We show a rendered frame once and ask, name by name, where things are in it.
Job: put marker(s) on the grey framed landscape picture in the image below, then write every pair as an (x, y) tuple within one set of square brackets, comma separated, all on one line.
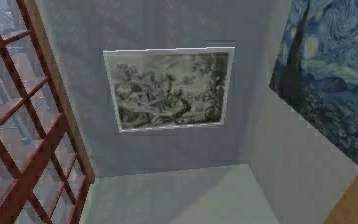
[(168, 90)]

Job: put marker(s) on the red-brown glass paned door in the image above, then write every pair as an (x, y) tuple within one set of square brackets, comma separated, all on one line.
[(23, 133)]

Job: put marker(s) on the blue swirling night sky painting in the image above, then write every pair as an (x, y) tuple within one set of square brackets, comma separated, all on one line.
[(330, 76)]

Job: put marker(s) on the light wooden door frame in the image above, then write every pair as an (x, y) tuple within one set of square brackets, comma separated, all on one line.
[(352, 201)]

